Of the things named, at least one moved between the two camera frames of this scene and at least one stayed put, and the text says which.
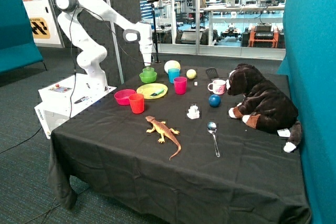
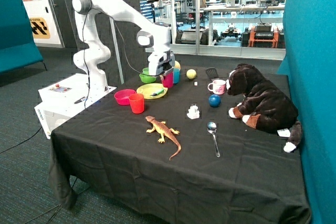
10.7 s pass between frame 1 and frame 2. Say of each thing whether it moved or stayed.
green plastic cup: stayed
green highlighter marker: stayed
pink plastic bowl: stayed
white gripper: moved
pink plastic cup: moved
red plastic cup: stayed
